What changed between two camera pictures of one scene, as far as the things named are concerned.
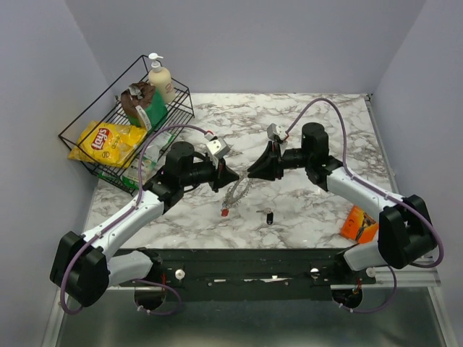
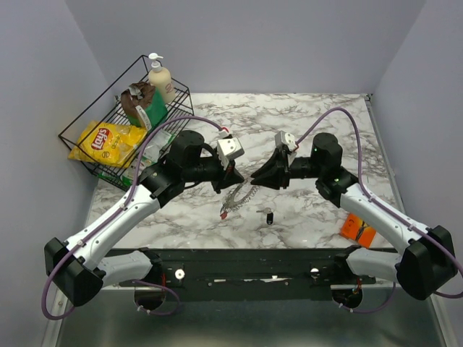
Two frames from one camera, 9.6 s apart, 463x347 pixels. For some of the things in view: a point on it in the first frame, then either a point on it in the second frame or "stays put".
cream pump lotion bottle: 161,78 stays put
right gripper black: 270,166 -> 275,173
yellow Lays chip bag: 111,144 stays put
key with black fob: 269,215 stays put
